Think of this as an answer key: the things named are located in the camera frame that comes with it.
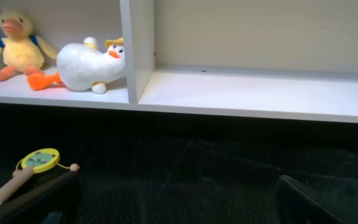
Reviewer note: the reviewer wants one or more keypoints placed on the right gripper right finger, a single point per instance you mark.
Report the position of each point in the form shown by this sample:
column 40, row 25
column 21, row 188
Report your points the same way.
column 300, row 205

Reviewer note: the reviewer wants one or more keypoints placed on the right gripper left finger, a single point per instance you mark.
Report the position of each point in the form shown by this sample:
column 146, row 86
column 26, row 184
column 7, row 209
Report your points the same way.
column 42, row 202

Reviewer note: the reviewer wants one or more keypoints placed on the yellow and green rattle drum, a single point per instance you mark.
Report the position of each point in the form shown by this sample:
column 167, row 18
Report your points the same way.
column 40, row 159

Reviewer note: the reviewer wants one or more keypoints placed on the white shelf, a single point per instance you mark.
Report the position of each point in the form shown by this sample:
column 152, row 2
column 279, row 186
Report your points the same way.
column 259, row 93

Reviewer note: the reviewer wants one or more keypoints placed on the white plush duck with hat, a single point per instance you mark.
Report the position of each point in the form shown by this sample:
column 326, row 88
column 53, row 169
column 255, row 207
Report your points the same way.
column 85, row 67

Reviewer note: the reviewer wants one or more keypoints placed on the yellow plush duck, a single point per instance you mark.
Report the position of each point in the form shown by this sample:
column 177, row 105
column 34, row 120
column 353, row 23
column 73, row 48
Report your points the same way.
column 20, row 51

